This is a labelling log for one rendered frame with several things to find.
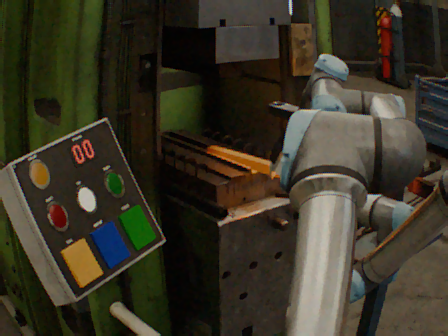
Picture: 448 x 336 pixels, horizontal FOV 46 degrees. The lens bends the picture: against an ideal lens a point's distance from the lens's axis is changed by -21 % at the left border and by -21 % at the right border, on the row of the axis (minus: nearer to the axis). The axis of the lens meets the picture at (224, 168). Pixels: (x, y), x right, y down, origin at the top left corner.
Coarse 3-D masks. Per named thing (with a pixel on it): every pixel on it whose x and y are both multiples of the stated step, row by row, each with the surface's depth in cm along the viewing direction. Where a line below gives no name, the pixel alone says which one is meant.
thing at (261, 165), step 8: (216, 152) 169; (224, 152) 166; (232, 152) 166; (240, 152) 165; (240, 160) 162; (248, 160) 159; (256, 160) 158; (264, 160) 158; (256, 168) 157; (264, 168) 155
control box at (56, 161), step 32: (96, 128) 122; (32, 160) 103; (64, 160) 111; (96, 160) 119; (0, 192) 101; (32, 192) 100; (64, 192) 108; (96, 192) 116; (128, 192) 124; (32, 224) 98; (96, 224) 112; (32, 256) 102; (96, 256) 109; (64, 288) 99
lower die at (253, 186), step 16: (176, 144) 180; (208, 144) 177; (224, 144) 180; (160, 160) 171; (176, 160) 170; (192, 160) 167; (208, 160) 167; (224, 160) 165; (160, 176) 172; (176, 176) 165; (192, 176) 160; (208, 176) 159; (224, 176) 157; (240, 176) 157; (256, 176) 160; (208, 192) 156; (224, 192) 155; (240, 192) 158; (256, 192) 162; (272, 192) 165
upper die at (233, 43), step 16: (176, 32) 154; (192, 32) 148; (208, 32) 143; (224, 32) 142; (240, 32) 145; (256, 32) 149; (272, 32) 152; (176, 48) 155; (192, 48) 149; (208, 48) 145; (224, 48) 144; (240, 48) 147; (256, 48) 150; (272, 48) 153
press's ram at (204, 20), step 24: (168, 0) 145; (192, 0) 137; (216, 0) 138; (240, 0) 143; (264, 0) 147; (288, 0) 152; (168, 24) 147; (192, 24) 139; (216, 24) 140; (240, 24) 145; (264, 24) 150; (288, 24) 155
